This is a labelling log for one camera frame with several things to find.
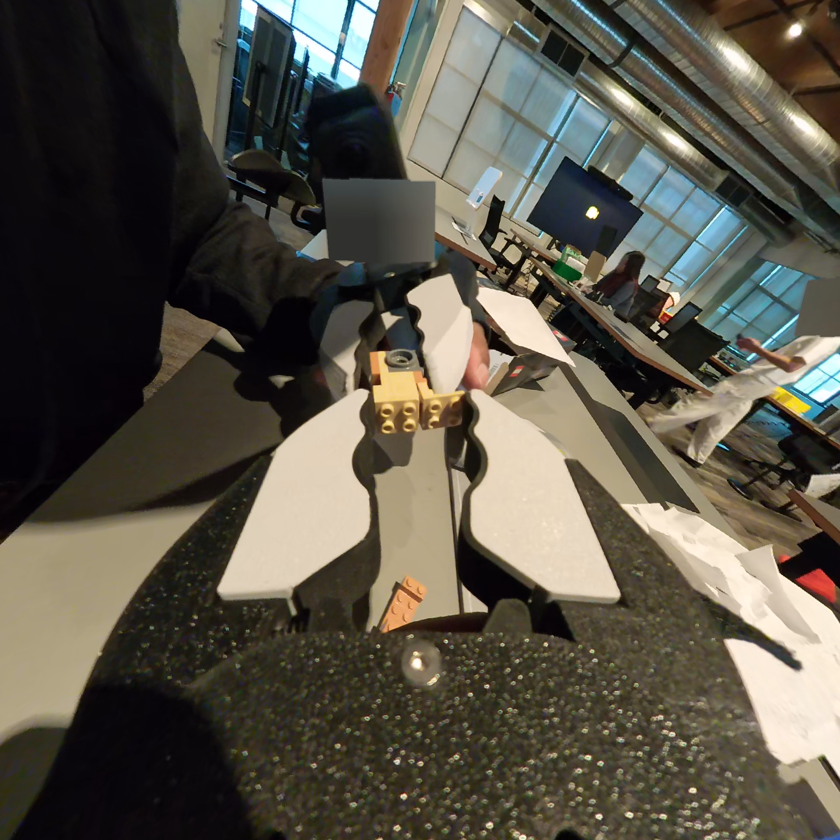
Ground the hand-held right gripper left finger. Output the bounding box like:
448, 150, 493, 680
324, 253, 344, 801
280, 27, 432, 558
217, 388, 382, 614

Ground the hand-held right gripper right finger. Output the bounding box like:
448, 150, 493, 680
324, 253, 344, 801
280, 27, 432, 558
459, 390, 621, 605

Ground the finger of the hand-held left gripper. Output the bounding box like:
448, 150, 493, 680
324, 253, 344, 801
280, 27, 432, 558
406, 272, 476, 396
318, 298, 379, 403

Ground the small tan grey brick assembly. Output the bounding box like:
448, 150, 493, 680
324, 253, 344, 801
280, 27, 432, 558
371, 350, 424, 435

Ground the orange toy brick assembly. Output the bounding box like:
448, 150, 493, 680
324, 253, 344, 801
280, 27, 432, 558
381, 575, 427, 633

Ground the person's left forearm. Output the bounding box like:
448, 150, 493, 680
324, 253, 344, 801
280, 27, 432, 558
167, 200, 349, 342

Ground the long wooden background desk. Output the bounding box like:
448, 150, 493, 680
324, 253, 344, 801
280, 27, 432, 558
525, 248, 715, 398

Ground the grey desk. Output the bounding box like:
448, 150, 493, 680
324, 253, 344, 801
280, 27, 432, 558
0, 239, 840, 840

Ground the person's left hand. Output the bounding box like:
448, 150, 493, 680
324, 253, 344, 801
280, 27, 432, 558
462, 325, 492, 389

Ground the toy packaging box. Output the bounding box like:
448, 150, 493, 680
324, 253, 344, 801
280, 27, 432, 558
476, 285, 578, 398

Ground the black office chair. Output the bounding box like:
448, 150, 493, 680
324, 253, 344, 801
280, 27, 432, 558
478, 196, 508, 260

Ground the large dark display screen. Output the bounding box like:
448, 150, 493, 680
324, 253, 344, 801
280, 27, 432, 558
527, 156, 644, 245

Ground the crumpled white paper pile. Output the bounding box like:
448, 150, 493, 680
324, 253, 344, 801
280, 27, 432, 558
620, 502, 840, 767

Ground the person's dark clothing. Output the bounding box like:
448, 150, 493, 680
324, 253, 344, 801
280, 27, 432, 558
0, 0, 231, 519

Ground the silver ventilation duct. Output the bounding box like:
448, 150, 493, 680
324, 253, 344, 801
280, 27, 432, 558
532, 0, 840, 227

